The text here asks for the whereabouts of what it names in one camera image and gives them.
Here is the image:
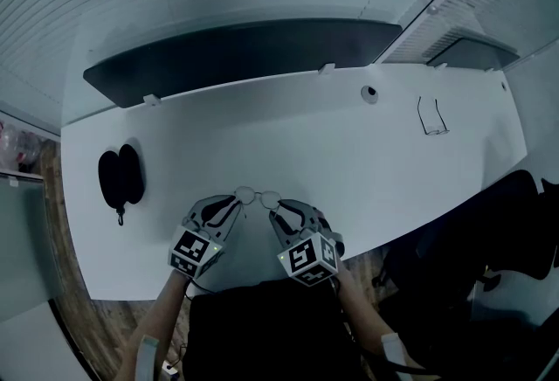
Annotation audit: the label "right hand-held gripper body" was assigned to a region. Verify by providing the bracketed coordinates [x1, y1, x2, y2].
[277, 206, 346, 287]

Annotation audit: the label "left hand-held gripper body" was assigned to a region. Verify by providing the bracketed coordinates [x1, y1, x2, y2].
[168, 215, 224, 280]

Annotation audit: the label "thin wire round-lens glasses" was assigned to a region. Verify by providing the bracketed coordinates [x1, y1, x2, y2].
[234, 185, 284, 222]

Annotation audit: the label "black rectangular-frame glasses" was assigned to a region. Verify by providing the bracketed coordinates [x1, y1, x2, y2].
[417, 95, 451, 136]

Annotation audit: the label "person's right forearm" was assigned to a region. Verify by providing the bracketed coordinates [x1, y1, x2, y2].
[334, 260, 431, 381]

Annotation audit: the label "person's left forearm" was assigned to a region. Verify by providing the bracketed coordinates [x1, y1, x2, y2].
[111, 269, 193, 381]

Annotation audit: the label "black zipped glasses case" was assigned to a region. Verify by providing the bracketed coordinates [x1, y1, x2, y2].
[97, 143, 146, 226]

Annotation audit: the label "person's black clothing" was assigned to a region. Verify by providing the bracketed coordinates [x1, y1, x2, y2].
[187, 278, 363, 381]

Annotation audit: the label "long dark desk divider panel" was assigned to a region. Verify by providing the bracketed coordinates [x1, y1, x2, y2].
[82, 18, 404, 109]

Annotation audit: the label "black office chair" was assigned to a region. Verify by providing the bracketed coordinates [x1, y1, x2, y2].
[370, 169, 559, 371]

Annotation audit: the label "frosted glass partition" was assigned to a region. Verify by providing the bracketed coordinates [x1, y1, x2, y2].
[0, 169, 62, 323]

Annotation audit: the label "short dark desk divider panel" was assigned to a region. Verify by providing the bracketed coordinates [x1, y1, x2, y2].
[425, 36, 521, 70]

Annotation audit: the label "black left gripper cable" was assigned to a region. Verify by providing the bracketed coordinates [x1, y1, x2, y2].
[183, 276, 219, 295]

